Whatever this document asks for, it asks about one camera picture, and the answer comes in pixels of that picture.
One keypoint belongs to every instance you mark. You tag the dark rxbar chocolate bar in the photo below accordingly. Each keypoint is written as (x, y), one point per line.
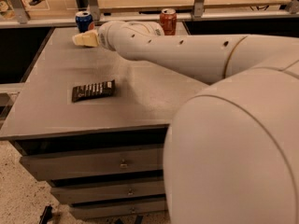
(93, 91)

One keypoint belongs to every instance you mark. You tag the black clamp on floor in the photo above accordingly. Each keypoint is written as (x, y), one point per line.
(46, 216)

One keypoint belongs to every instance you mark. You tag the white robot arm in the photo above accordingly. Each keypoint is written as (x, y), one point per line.
(231, 153)

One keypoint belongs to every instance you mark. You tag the blue pepsi can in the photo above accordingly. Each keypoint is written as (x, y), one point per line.
(84, 21)

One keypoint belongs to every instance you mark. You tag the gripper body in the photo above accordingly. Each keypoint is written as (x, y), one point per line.
(102, 38)

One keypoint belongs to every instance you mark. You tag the grey drawer cabinet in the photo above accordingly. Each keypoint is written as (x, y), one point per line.
(102, 157)

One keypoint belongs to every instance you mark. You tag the metal railing frame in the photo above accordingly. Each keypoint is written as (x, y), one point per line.
(61, 13)

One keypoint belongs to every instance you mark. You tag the orange soda can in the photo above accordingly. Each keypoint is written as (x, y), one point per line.
(168, 21)

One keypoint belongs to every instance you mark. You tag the small black shelf object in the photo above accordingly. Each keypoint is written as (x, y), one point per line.
(35, 2)

